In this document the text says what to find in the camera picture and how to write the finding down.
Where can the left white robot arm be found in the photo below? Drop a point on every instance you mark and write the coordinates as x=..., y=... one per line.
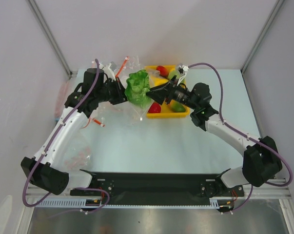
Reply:
x=45, y=169

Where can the yellow banana toy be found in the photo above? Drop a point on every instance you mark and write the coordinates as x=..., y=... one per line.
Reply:
x=156, y=81

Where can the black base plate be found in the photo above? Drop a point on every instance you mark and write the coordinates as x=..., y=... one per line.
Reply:
x=164, y=186

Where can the red pomegranate toy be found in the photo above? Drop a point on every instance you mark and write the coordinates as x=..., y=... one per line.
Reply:
x=155, y=108

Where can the orange zipper clear bag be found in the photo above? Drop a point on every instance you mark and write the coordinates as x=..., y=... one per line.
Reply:
x=93, y=116

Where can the pink dotted bag front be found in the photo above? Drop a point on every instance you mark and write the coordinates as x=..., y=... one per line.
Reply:
x=78, y=155

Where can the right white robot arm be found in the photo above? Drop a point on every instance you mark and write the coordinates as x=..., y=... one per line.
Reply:
x=259, y=160

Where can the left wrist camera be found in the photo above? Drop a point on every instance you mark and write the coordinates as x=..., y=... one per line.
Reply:
x=109, y=69

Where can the green lettuce toy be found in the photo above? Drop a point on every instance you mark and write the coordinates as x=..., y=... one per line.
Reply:
x=137, y=87

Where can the red strawberry toy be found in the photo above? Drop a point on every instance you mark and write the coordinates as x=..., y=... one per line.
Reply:
x=163, y=71

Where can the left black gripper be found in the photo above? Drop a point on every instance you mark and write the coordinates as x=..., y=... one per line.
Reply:
x=120, y=89

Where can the aluminium front rail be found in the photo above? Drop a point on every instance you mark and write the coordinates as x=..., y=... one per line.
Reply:
x=266, y=191

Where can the aluminium frame post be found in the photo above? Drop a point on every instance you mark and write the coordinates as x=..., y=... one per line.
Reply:
x=38, y=15
x=263, y=33

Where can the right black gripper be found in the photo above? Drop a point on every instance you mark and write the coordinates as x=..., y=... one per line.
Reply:
x=169, y=91

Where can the white dotted zip bag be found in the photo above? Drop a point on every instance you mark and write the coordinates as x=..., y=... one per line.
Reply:
x=140, y=112

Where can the green lime toy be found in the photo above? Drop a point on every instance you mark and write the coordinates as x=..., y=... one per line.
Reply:
x=172, y=73

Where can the yellow plastic tray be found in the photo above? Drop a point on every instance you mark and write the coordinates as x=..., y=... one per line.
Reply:
x=165, y=110

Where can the right aluminium frame post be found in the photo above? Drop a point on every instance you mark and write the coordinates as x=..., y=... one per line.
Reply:
x=263, y=33

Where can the white cable duct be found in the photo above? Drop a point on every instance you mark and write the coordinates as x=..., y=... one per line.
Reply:
x=137, y=202

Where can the left aluminium frame post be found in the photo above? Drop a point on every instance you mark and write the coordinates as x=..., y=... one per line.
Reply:
x=38, y=15

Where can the mango toy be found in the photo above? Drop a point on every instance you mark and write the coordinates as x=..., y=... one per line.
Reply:
x=176, y=107

